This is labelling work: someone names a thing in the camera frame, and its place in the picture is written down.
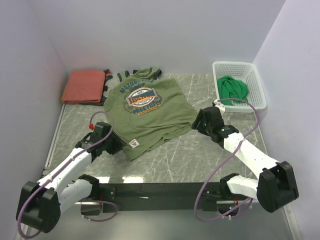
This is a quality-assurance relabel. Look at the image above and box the olive green graphic tank top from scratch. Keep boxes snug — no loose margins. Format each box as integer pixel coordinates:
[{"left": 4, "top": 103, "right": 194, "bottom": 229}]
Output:
[{"left": 104, "top": 67, "right": 197, "bottom": 161}]

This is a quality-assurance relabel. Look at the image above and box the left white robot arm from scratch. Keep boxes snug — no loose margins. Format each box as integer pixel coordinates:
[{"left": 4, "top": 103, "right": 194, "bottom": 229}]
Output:
[{"left": 16, "top": 122, "right": 125, "bottom": 233}]

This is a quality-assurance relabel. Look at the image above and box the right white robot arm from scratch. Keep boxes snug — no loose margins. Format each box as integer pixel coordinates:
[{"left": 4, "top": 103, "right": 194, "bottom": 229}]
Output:
[{"left": 192, "top": 105, "right": 299, "bottom": 213}]

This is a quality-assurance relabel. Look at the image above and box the bright green tank top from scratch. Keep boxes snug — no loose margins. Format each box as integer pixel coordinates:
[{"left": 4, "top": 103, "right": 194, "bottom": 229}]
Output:
[{"left": 217, "top": 75, "right": 249, "bottom": 106}]

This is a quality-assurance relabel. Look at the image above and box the folded red tank top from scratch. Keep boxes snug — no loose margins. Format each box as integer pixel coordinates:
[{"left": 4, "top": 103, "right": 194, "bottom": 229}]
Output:
[{"left": 60, "top": 69, "right": 113, "bottom": 106}]

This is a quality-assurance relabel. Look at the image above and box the white plastic basket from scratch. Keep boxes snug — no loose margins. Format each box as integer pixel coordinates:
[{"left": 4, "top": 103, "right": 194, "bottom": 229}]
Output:
[{"left": 212, "top": 61, "right": 267, "bottom": 110}]

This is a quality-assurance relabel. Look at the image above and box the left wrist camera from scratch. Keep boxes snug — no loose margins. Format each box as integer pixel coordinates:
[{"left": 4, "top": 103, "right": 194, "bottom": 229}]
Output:
[{"left": 88, "top": 122, "right": 100, "bottom": 131}]

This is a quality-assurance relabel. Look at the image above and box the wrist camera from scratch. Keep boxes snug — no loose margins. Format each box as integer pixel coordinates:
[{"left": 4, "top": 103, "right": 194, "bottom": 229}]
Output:
[
  {"left": 88, "top": 122, "right": 100, "bottom": 131},
  {"left": 212, "top": 99, "right": 226, "bottom": 114}
]

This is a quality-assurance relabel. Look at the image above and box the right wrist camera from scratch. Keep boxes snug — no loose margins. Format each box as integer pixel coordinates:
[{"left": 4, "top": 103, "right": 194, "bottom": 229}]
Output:
[{"left": 212, "top": 99, "right": 226, "bottom": 114}]

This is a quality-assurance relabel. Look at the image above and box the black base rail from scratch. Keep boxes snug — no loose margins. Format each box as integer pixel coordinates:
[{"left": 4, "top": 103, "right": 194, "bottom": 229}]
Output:
[{"left": 79, "top": 182, "right": 241, "bottom": 217}]

